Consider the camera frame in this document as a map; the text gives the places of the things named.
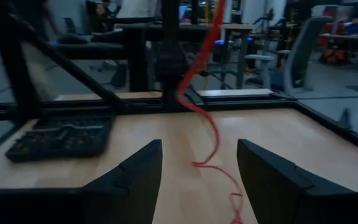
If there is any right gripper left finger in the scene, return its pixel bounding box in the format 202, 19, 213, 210
0, 139, 163, 224

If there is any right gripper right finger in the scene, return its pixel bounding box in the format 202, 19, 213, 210
237, 139, 358, 224

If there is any red wire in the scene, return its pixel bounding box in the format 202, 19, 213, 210
175, 0, 245, 224

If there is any black bit set case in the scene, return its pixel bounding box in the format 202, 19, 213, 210
4, 116, 115, 163

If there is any grey blue office chair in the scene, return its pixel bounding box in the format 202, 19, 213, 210
244, 15, 334, 94

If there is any black desk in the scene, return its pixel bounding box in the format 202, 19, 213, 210
54, 23, 164, 93

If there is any person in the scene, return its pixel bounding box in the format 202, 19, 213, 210
85, 0, 114, 32

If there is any black aluminium table frame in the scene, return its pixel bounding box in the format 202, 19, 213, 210
0, 0, 358, 162

